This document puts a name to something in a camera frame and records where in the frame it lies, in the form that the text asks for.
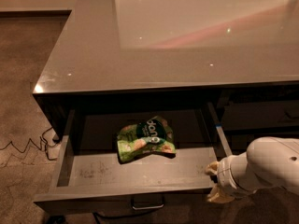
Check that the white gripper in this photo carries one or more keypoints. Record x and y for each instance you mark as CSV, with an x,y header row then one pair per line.
x,y
224,176

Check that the drawer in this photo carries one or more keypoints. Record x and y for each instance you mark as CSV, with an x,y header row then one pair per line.
x,y
260,115
88,176

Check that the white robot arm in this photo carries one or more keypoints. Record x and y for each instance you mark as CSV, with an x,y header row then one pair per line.
x,y
268,162

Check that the dark grey drawer cabinet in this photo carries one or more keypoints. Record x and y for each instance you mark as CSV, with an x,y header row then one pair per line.
x,y
121,56

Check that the green snack bag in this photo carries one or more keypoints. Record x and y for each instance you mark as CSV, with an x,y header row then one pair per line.
x,y
153,136

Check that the dark object on floor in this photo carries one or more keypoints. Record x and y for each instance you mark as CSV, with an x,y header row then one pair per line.
x,y
56,220

